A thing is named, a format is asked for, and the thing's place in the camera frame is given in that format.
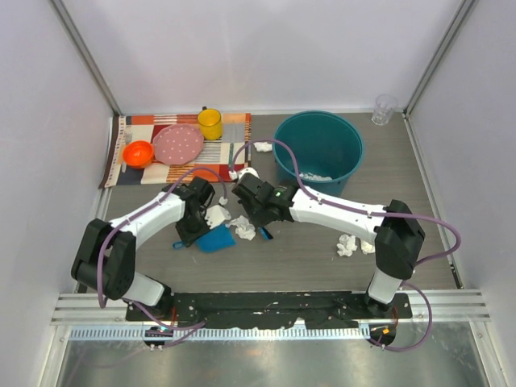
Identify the blue dustpan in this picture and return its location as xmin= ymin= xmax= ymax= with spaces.
xmin=173 ymin=224 xmax=235 ymax=253

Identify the blue hand brush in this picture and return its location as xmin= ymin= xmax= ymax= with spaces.
xmin=259 ymin=227 xmax=273 ymax=240

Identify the teal plastic bin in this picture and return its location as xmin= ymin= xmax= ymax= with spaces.
xmin=273 ymin=110 xmax=365 ymax=197

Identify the large paper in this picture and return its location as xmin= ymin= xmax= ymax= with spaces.
xmin=300 ymin=173 xmax=332 ymax=181

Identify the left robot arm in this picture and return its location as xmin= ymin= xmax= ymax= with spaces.
xmin=71 ymin=177 xmax=215 ymax=322

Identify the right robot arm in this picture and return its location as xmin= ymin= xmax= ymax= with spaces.
xmin=232 ymin=173 xmax=426 ymax=318

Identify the paper scrap near placemat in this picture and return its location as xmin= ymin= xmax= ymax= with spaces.
xmin=253 ymin=141 xmax=273 ymax=153

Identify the colourful striped placemat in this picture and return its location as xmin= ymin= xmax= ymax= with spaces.
xmin=100 ymin=113 xmax=252 ymax=189

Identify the table knife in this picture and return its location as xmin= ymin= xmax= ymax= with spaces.
xmin=225 ymin=123 xmax=240 ymax=167

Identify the pink dotted plate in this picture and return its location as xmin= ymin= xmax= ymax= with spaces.
xmin=152 ymin=124 xmax=205 ymax=166

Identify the orange bowl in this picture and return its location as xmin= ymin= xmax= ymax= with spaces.
xmin=123 ymin=140 xmax=154 ymax=169

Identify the crumpled paper right one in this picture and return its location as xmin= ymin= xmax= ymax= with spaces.
xmin=336 ymin=234 xmax=357 ymax=257

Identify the yellow cup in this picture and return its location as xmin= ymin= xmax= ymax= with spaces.
xmin=197 ymin=108 xmax=223 ymax=140

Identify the fork on placemat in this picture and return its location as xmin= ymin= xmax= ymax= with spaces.
xmin=121 ymin=127 xmax=132 ymax=173

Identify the crumpled paper right two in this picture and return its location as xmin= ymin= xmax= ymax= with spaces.
xmin=360 ymin=239 xmax=376 ymax=255

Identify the clear glass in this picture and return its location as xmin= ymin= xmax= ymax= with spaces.
xmin=371 ymin=94 xmax=398 ymax=126

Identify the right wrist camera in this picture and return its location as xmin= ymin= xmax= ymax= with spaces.
xmin=228 ymin=167 xmax=259 ymax=182

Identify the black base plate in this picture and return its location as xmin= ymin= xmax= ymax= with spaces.
xmin=144 ymin=291 xmax=413 ymax=330

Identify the white cable duct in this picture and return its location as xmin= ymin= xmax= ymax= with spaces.
xmin=69 ymin=324 xmax=370 ymax=341

